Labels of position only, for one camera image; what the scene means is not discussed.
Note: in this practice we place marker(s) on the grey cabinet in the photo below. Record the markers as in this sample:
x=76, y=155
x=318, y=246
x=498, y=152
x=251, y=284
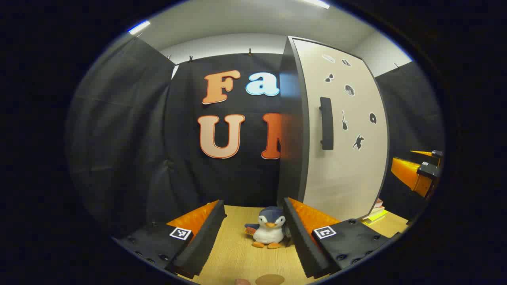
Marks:
x=292, y=158

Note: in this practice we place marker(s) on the beige cabinet door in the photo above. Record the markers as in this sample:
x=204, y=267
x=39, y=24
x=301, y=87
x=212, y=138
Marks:
x=348, y=182

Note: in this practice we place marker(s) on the black backdrop cloth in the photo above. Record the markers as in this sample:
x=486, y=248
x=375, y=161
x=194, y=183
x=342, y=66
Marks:
x=119, y=138

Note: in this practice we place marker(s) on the ceiling light strip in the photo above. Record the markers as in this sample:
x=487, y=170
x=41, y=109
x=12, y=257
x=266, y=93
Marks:
x=319, y=3
x=138, y=27

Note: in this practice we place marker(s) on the plush penguin toy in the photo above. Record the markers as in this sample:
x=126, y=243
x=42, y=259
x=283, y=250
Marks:
x=269, y=231

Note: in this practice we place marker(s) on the round brown coaster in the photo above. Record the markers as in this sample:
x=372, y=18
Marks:
x=270, y=280

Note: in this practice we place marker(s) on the stack of books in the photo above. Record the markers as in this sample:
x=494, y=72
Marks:
x=375, y=213

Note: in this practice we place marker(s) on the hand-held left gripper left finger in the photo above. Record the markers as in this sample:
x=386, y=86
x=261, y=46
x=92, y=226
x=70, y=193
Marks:
x=206, y=237

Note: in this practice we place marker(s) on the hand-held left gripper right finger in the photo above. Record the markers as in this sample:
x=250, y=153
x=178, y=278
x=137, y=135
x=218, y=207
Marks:
x=299, y=241

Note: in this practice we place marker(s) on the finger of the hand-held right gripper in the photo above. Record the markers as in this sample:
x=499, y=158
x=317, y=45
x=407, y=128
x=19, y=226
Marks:
x=435, y=154
x=408, y=172

